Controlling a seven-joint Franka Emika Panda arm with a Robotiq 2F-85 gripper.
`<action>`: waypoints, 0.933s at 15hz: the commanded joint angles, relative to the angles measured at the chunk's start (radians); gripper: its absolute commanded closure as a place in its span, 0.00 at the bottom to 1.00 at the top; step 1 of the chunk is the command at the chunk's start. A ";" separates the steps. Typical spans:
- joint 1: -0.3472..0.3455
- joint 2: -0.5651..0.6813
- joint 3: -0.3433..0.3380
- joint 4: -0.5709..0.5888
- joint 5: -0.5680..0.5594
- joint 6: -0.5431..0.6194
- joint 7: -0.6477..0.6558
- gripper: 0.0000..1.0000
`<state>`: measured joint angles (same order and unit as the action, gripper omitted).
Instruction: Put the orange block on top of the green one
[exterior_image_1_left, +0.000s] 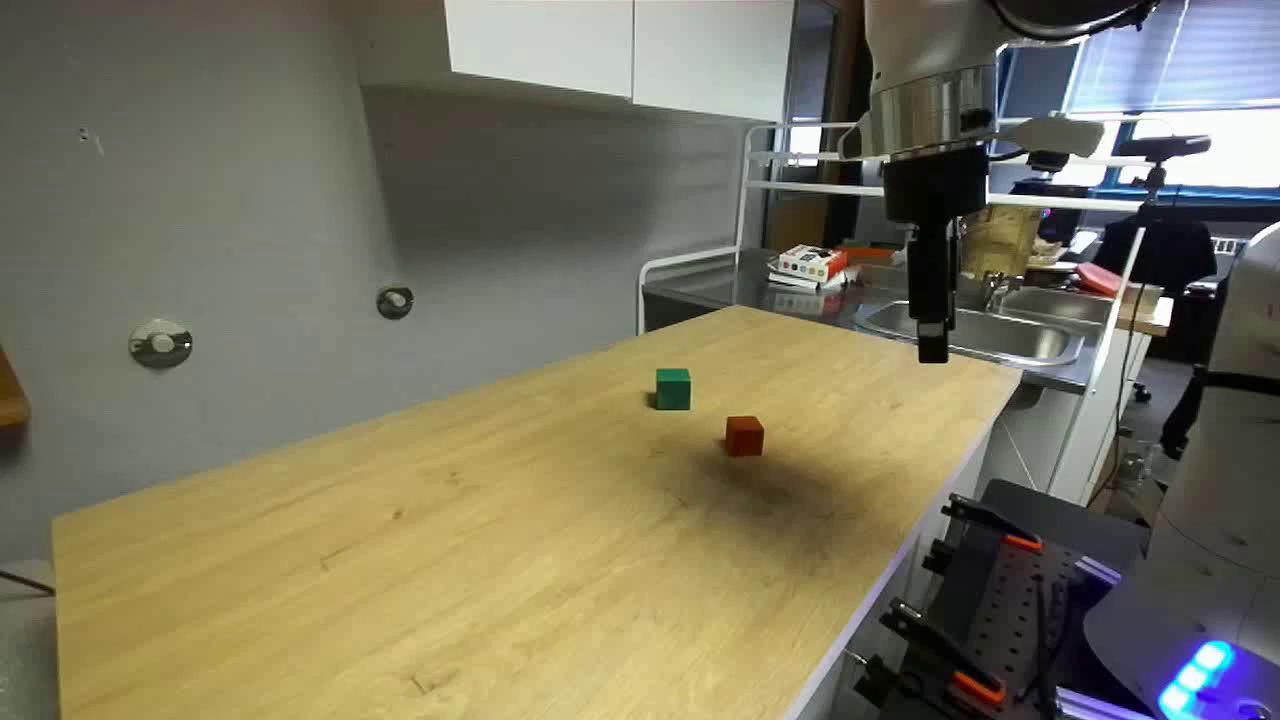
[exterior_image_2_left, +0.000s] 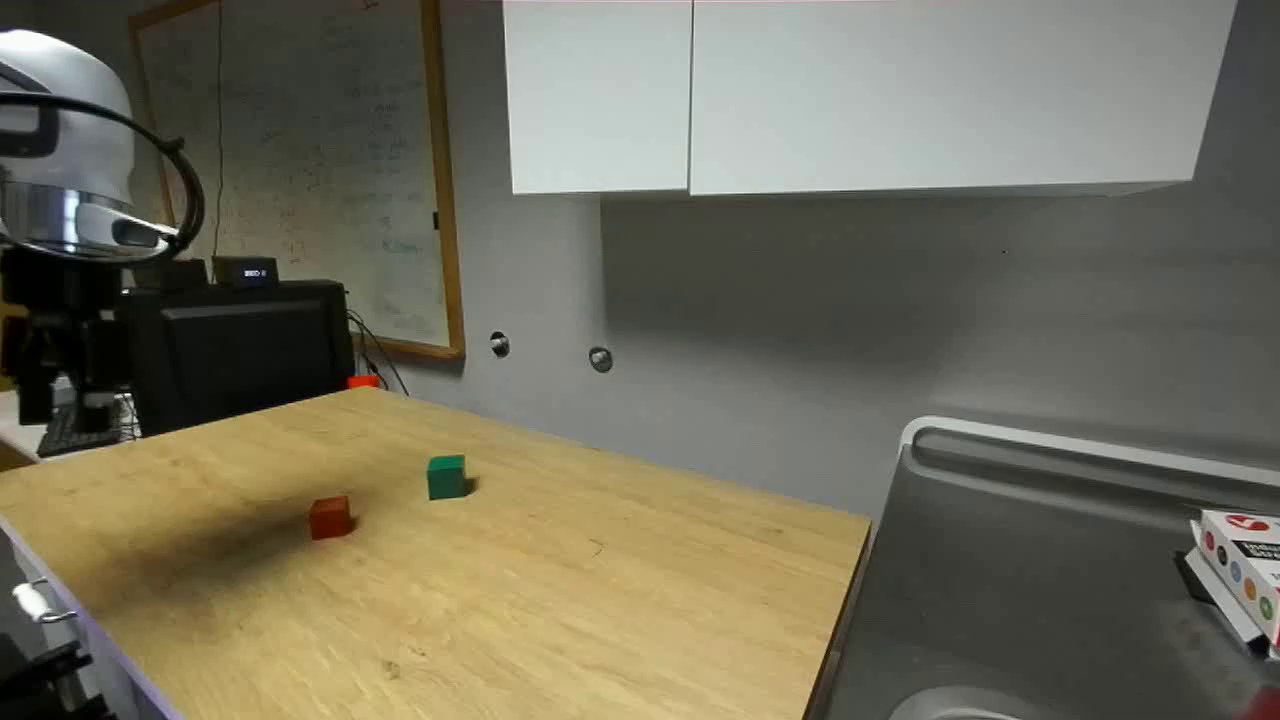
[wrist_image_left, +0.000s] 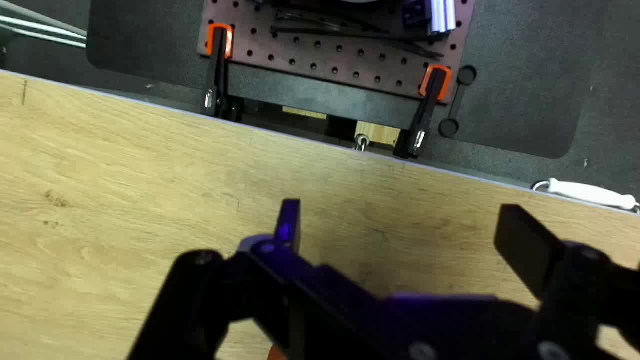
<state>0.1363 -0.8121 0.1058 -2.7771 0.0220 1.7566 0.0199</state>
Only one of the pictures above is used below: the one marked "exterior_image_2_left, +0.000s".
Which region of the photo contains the round wall socket right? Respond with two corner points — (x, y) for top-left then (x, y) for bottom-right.
(588, 350), (614, 372)

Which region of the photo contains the orange wooden block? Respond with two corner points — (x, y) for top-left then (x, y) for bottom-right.
(309, 496), (355, 541)

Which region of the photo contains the colourful printed box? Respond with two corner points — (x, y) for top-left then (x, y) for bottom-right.
(1192, 509), (1280, 653)

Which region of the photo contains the wood framed whiteboard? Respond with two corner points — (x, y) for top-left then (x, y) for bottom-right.
(128, 0), (462, 360)

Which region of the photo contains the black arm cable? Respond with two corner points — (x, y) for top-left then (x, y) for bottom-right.
(0, 89), (211, 265)

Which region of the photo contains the white wall cabinet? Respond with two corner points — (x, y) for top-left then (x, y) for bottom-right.
(499, 0), (1240, 195)

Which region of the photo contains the green wooden block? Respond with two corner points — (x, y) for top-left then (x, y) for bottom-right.
(425, 458), (472, 499)

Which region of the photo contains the round wall socket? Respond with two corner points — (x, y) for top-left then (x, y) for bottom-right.
(488, 331), (512, 357)
(588, 350), (614, 372)

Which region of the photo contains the stainless steel sink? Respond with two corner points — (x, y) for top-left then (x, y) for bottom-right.
(806, 417), (1280, 720)

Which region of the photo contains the round wall socket left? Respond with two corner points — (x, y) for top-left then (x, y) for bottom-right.
(488, 331), (512, 357)

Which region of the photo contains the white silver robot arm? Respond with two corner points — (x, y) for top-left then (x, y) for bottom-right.
(0, 29), (186, 265)

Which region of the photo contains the black computer monitor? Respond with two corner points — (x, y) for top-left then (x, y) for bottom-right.
(117, 261), (350, 438)

